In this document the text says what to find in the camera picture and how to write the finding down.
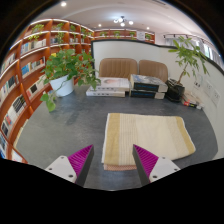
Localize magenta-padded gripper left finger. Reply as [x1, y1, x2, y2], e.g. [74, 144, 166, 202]
[44, 144, 95, 188]

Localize orange wooden bookshelf unit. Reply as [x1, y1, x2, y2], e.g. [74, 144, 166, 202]
[0, 18, 156, 164]

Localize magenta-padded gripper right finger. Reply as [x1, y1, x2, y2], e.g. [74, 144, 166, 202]
[132, 143, 182, 187]

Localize cream and yellow striped towel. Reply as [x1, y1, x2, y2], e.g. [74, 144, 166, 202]
[101, 112, 197, 172]

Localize flat white book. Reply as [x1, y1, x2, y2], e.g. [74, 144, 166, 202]
[85, 87, 127, 98]

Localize tall plant in black pot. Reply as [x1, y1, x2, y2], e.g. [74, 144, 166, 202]
[165, 35, 210, 103]

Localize leafy plant in white pot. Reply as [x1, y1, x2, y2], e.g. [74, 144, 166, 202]
[39, 49, 102, 113]

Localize white standing sign card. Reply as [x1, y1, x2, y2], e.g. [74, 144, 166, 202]
[193, 73, 204, 91]

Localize small stack of books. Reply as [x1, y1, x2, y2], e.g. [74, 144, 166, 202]
[181, 93, 204, 110]

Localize thin dark book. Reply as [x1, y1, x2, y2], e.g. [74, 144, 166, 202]
[128, 89, 166, 100]

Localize recessed ceiling lights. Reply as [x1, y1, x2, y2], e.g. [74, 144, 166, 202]
[59, 0, 151, 31]

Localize white wall socket panel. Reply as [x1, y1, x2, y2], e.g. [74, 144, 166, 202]
[210, 89, 222, 107]
[203, 79, 214, 98]

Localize cluster ceiling lamp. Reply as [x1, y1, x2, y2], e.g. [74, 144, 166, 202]
[113, 15, 134, 28]

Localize large white picture book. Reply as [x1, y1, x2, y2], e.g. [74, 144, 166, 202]
[89, 76, 131, 93]

